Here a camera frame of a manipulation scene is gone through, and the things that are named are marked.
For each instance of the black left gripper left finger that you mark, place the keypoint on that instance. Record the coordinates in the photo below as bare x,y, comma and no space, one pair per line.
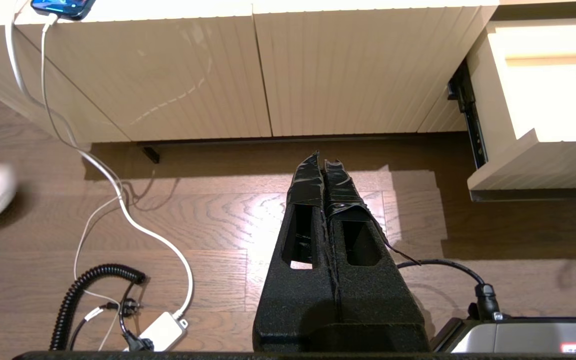
293,300

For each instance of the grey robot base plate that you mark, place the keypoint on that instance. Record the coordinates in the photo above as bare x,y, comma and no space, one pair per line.
528,337

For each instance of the cream ribbed cabinet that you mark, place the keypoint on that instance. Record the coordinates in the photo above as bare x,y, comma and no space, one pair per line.
168,75

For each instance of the black smartphone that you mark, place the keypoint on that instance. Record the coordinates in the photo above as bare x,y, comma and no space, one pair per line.
65,6

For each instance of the white power adapter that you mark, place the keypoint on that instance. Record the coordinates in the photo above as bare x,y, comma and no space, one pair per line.
160,330

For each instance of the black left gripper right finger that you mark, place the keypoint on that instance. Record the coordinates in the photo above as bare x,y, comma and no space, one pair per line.
383,305

